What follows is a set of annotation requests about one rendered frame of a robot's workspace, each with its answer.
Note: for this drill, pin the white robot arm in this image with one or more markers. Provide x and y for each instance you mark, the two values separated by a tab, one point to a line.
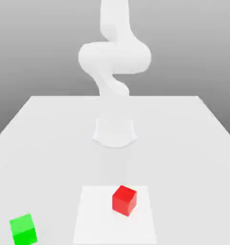
114	57

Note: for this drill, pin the small red cube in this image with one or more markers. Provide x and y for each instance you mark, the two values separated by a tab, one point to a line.
124	201

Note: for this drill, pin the small green cube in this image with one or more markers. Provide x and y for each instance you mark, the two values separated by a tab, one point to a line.
24	230

